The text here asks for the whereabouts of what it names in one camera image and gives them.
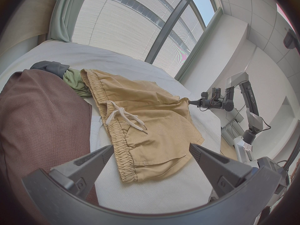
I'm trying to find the grey-green curtain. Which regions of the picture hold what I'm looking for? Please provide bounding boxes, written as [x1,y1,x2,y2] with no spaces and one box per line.
[48,0,94,43]

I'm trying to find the brown garment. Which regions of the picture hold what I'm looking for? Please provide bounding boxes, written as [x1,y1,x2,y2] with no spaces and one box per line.
[0,69,99,225]

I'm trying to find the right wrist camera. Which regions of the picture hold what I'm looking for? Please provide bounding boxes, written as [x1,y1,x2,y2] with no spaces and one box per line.
[210,87,223,98]

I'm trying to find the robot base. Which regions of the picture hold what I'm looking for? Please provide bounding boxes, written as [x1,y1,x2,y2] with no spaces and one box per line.
[221,116,257,163]

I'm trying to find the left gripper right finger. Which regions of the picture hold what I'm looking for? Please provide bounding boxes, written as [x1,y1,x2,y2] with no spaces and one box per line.
[189,143,259,198]

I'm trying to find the black cable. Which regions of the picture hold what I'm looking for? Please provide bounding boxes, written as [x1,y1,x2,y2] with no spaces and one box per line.
[257,117,272,132]

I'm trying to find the tan shorts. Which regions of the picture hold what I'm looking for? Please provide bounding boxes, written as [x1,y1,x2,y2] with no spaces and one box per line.
[80,69,204,183]

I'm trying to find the white garment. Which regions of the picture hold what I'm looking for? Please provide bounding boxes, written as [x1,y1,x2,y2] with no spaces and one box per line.
[90,115,113,153]

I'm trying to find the window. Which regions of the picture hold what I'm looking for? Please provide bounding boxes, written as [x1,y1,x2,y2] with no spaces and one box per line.
[70,0,223,81]

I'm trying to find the green garment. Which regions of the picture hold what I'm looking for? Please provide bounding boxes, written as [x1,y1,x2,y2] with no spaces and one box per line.
[62,68,92,99]

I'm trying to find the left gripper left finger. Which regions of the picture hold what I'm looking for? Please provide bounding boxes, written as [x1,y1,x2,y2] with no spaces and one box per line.
[49,144,115,200]

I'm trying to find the black garment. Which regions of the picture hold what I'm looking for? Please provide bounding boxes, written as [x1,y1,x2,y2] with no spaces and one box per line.
[30,60,71,79]

